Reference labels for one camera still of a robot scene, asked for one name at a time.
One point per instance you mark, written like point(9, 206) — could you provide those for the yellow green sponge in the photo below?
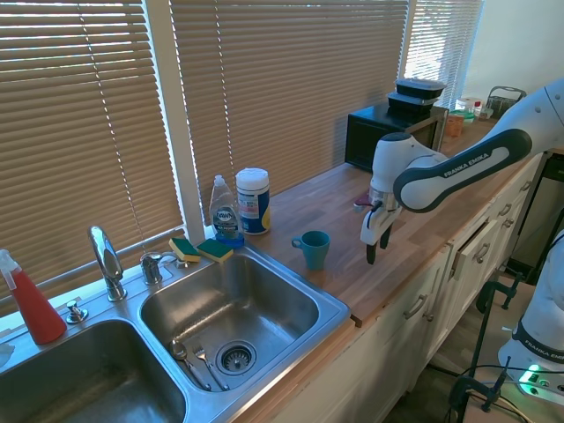
point(215, 251)
point(185, 250)

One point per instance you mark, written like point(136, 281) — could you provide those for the metal sink drain strainer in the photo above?
point(235, 357)

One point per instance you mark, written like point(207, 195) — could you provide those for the white window frame post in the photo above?
point(176, 132)

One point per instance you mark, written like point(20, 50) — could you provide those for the stainless steel double sink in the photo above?
point(247, 304)

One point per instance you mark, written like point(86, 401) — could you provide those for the chrome sink side sprayer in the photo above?
point(152, 266)

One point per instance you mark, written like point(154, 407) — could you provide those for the Lysol wipes canister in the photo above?
point(253, 202)

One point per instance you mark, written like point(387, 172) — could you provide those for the black clamp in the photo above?
point(478, 388)
point(495, 291)

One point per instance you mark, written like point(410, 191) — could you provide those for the black microwave oven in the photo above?
point(374, 136)

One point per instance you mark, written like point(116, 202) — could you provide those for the chrome kitchen faucet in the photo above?
point(108, 264)

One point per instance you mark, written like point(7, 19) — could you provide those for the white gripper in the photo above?
point(379, 222)

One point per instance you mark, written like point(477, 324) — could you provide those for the small chrome sink knob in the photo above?
point(76, 313)

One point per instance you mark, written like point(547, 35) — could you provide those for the red spray bottle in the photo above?
point(37, 313)

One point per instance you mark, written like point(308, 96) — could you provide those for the white kitchen cabinet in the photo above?
point(396, 352)

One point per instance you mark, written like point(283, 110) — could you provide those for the metal fork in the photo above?
point(207, 363)

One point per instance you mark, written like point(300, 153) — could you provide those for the wide tan window blind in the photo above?
point(286, 97)
point(79, 132)

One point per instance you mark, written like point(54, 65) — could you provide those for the clear Dawn dish soap bottle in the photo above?
point(226, 216)

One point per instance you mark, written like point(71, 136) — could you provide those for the metal spoon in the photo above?
point(183, 354)

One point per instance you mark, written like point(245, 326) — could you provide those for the teal ceramic mug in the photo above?
point(316, 251)

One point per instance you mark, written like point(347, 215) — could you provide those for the clear container green lid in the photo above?
point(468, 108)

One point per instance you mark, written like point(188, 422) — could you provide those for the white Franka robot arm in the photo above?
point(462, 172)

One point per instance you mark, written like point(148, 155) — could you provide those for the black plastic food container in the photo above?
point(410, 106)
point(418, 88)

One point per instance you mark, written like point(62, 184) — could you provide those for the orange cardboard box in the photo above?
point(454, 124)

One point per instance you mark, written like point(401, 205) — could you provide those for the narrow tan window blind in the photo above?
point(436, 44)

